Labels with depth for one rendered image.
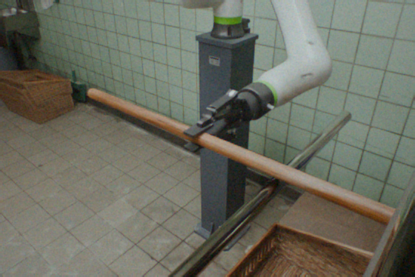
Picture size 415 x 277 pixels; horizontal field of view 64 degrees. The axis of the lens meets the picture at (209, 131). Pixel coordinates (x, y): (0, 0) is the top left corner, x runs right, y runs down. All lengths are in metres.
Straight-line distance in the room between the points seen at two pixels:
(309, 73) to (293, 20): 0.15
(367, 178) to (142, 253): 1.36
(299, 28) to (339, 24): 0.94
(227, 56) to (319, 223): 0.78
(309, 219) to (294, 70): 0.75
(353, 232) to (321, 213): 0.14
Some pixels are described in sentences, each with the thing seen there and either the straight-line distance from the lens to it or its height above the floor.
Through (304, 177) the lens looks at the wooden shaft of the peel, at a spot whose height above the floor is 1.21.
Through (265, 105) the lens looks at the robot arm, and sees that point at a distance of 0.87.
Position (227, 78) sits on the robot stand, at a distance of 1.48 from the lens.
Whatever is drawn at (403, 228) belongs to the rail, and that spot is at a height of 1.44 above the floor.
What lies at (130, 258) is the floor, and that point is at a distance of 2.07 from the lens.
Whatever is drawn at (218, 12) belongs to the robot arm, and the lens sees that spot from 1.48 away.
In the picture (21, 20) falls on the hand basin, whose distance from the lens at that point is 4.25.
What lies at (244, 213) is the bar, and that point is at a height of 1.17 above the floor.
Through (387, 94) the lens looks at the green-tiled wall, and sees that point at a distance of 1.88.
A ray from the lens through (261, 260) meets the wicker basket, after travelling 1.24.
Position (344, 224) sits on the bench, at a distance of 1.49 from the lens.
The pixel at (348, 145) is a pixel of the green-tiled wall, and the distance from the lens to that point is 2.05.
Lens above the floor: 1.57
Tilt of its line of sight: 30 degrees down
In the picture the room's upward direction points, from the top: straight up
